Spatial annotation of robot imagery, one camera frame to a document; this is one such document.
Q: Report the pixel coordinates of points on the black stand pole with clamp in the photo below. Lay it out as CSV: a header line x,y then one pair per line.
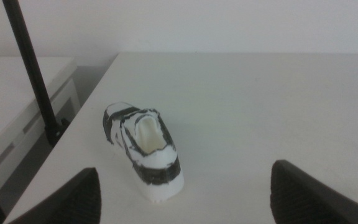
x,y
30,62

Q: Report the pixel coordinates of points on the white side table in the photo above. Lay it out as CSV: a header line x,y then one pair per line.
x,y
2,102

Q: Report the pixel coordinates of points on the white shoe with black stripes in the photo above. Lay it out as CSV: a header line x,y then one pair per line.
x,y
154,161

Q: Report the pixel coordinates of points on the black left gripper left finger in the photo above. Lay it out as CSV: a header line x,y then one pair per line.
x,y
79,202

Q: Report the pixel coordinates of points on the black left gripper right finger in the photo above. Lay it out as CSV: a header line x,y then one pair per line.
x,y
300,199

